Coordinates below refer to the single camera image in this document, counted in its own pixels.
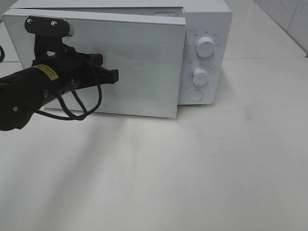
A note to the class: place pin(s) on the white microwave door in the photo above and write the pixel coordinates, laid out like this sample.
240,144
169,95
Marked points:
145,49

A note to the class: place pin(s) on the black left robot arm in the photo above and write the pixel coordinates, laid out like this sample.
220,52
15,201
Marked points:
18,102

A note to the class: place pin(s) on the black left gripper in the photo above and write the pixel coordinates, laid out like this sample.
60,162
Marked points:
59,68

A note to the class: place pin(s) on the white microwave oven body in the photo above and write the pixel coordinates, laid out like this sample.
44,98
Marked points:
203,17

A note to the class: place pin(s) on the round white door-release button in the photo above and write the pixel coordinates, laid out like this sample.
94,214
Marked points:
196,95

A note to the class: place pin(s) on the upper white control knob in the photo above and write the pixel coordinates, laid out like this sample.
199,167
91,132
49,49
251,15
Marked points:
205,46

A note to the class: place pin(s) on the white timer knob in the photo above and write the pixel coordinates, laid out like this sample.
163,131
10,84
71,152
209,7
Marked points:
200,76

